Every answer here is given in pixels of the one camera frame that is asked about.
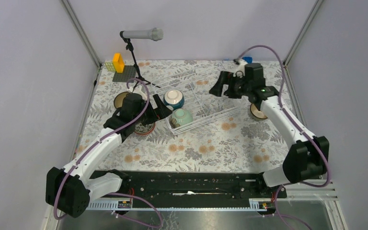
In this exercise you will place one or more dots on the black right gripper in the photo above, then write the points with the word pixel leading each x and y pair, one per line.
pixel 224 79

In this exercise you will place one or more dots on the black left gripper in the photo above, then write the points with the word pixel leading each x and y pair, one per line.
pixel 157 114

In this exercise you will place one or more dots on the mint green bowl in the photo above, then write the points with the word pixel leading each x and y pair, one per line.
pixel 180 117

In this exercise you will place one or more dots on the red patterned bowl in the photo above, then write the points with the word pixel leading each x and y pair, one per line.
pixel 144 127

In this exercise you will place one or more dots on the blue white patterned bowl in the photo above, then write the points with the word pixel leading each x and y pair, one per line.
pixel 144 128

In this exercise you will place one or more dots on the black gold-rimmed bowl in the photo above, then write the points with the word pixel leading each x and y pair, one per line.
pixel 257 114

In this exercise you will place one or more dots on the dark teal floral bowl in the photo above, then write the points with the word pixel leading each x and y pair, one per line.
pixel 118 100

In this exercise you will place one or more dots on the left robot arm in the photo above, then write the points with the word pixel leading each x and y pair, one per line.
pixel 70 189

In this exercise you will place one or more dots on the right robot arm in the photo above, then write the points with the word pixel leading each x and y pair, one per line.
pixel 307 155

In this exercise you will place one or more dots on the teal and cream bowl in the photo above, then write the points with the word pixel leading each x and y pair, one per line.
pixel 174 99

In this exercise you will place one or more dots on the blue toy brick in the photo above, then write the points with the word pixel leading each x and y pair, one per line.
pixel 248 59

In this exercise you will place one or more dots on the floral tablecloth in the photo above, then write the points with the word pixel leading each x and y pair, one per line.
pixel 236 143

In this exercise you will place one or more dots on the grey toy baseplate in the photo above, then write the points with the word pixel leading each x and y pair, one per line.
pixel 129 72

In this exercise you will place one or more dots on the yellow toy brick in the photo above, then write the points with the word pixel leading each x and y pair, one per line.
pixel 118 63

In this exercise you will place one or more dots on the light green toy brick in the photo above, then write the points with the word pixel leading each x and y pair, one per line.
pixel 110 66

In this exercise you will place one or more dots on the black microphone tripod stand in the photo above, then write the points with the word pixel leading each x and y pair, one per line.
pixel 130 47

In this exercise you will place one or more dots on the grey microphone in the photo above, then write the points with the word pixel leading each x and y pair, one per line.
pixel 154 34

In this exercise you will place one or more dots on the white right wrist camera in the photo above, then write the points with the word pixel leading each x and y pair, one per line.
pixel 239 72

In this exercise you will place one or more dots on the white wire dish rack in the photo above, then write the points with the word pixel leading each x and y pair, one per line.
pixel 195 84

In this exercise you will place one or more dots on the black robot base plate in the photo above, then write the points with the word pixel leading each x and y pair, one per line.
pixel 194 190

